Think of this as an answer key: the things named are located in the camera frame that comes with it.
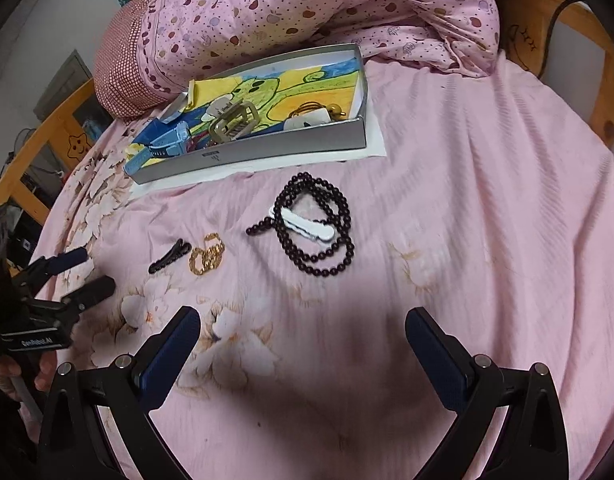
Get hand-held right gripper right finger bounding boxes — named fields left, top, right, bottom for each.
left=405, top=307, right=570, bottom=480

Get grey door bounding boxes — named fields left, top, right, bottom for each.
left=34, top=50, right=94, bottom=121

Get white hair clip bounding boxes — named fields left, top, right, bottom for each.
left=269, top=205, right=334, bottom=245

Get black hair clip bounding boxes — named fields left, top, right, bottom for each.
left=148, top=241, right=192, bottom=275

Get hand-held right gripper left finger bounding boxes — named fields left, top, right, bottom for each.
left=37, top=306, right=202, bottom=480

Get beige hair claw clip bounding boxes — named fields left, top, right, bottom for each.
left=207, top=100, right=260, bottom=143

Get person's left hand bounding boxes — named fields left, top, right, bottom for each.
left=0, top=349, right=58, bottom=403

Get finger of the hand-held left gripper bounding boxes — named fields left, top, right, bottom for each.
left=32, top=275, right=116, bottom=320
left=16, top=246, right=90, bottom=287

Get black cable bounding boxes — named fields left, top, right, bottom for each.
left=537, top=0, right=590, bottom=80

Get grey metal tray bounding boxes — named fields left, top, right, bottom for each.
left=124, top=42, right=368, bottom=186

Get dark red hair tie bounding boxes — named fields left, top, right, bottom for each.
left=289, top=101, right=328, bottom=122

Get frog crayon drawing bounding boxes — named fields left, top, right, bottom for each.
left=127, top=57, right=362, bottom=161

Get black bead necklace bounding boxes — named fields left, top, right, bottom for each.
left=246, top=172, right=356, bottom=278

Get pink dotted rolled quilt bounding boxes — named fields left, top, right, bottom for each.
left=94, top=0, right=502, bottom=118

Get pink floral bedsheet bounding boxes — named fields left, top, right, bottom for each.
left=29, top=55, right=614, bottom=480

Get blue wrist watch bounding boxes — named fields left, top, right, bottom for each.
left=124, top=122, right=198, bottom=173

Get gold chain bracelets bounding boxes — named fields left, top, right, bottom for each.
left=189, top=232, right=224, bottom=277

